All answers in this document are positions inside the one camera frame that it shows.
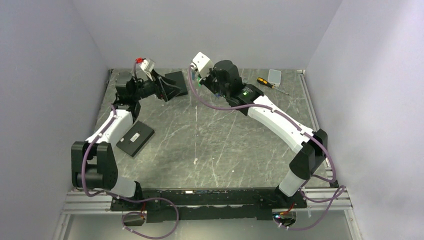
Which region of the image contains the black rectangular block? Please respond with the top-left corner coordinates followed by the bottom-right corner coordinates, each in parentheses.
top-left (164, 71), bottom-right (188, 100)

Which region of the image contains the yellow black screwdriver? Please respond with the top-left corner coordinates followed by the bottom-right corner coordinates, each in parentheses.
top-left (256, 77), bottom-right (289, 96)

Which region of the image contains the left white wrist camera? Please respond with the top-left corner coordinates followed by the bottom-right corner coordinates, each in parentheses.
top-left (135, 57), bottom-right (155, 80)

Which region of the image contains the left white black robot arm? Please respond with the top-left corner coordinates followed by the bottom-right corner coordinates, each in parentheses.
top-left (71, 70), bottom-right (188, 210)

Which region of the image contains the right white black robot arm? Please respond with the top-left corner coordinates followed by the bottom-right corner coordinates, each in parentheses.
top-left (197, 60), bottom-right (328, 208)

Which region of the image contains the black box with label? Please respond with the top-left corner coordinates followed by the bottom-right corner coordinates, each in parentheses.
top-left (116, 121), bottom-right (155, 158)

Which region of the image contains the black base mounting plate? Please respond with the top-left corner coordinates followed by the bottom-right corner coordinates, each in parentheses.
top-left (110, 187), bottom-right (307, 223)

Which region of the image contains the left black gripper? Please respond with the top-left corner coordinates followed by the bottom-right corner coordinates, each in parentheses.
top-left (132, 69), bottom-right (184, 102)

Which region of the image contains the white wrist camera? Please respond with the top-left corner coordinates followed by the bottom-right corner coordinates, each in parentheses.
top-left (191, 52), bottom-right (214, 79)
top-left (135, 57), bottom-right (155, 80)

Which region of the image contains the clear plastic box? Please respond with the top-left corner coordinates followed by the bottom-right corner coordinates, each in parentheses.
top-left (267, 69), bottom-right (282, 87)

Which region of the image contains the aluminium frame rail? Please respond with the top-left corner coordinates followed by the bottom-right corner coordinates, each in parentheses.
top-left (62, 187), bottom-right (353, 214)

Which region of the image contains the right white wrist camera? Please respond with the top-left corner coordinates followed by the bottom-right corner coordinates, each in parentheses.
top-left (191, 52), bottom-right (214, 79)

